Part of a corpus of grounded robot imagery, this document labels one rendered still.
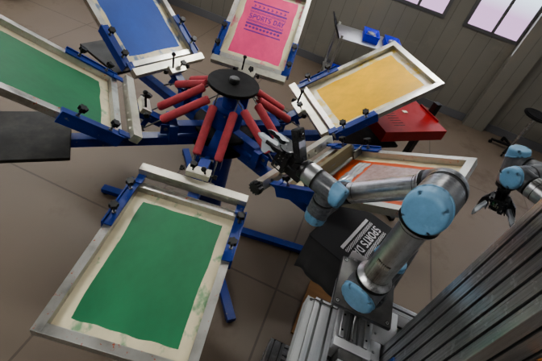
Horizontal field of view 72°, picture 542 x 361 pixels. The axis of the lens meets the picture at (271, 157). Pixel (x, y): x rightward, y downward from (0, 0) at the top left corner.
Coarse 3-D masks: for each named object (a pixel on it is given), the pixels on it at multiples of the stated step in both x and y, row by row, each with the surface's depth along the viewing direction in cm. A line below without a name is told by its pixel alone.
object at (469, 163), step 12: (324, 156) 213; (372, 156) 208; (384, 156) 203; (396, 156) 199; (408, 156) 194; (420, 156) 190; (432, 156) 187; (444, 156) 184; (456, 156) 182; (468, 168) 168; (300, 180) 196; (348, 204) 161; (360, 204) 157; (372, 204) 154; (384, 204) 152; (396, 216) 148
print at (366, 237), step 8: (360, 224) 210; (368, 224) 211; (352, 232) 204; (360, 232) 205; (368, 232) 207; (376, 232) 208; (344, 240) 198; (352, 240) 199; (360, 240) 201; (368, 240) 202; (376, 240) 204; (344, 248) 194; (352, 248) 195; (360, 248) 196; (368, 248) 198; (368, 256) 194
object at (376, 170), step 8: (352, 160) 209; (360, 160) 207; (344, 168) 201; (368, 168) 195; (376, 168) 194; (384, 168) 192; (392, 168) 190; (400, 168) 188; (408, 168) 187; (416, 168) 185; (424, 168) 183; (360, 176) 188; (368, 176) 186; (376, 176) 185; (384, 176) 183; (392, 176) 182
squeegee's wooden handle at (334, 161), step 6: (348, 144) 204; (342, 150) 198; (348, 150) 202; (330, 156) 193; (336, 156) 193; (342, 156) 198; (348, 156) 203; (324, 162) 187; (330, 162) 189; (336, 162) 194; (342, 162) 198; (324, 168) 185; (330, 168) 189
